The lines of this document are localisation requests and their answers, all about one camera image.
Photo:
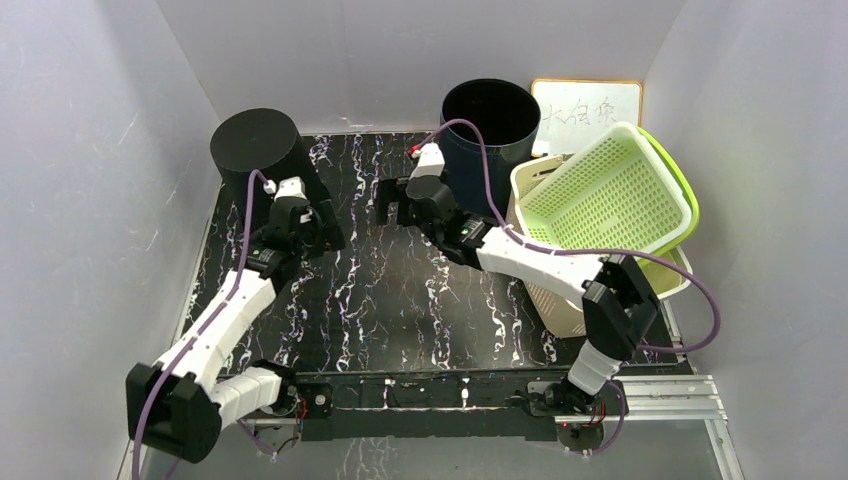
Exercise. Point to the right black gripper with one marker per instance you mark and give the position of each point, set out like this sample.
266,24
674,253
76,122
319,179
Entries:
391,190

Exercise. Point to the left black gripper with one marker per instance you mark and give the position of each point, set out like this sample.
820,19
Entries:
330,236

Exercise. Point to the large black plastic bucket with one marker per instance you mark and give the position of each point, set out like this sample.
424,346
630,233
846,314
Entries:
267,140

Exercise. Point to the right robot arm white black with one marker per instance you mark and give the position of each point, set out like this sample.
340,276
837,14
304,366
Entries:
617,302

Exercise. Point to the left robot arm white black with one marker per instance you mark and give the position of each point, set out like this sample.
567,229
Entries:
178,405

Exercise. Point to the dark blue cylindrical bin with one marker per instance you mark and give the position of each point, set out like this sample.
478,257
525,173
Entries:
479,159

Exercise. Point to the small whiteboard with writing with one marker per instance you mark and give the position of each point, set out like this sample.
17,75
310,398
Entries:
575,112

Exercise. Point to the beige perforated plastic basket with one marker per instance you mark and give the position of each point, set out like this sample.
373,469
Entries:
562,318

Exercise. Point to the green perforated plastic basket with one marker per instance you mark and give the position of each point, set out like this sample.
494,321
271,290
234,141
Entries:
623,190

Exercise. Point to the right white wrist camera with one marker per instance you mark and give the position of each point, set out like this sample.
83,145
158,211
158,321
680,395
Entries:
429,161

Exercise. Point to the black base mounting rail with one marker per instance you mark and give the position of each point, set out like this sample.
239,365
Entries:
529,403

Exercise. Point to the aluminium frame rail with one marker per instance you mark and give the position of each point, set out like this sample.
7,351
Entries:
650,398

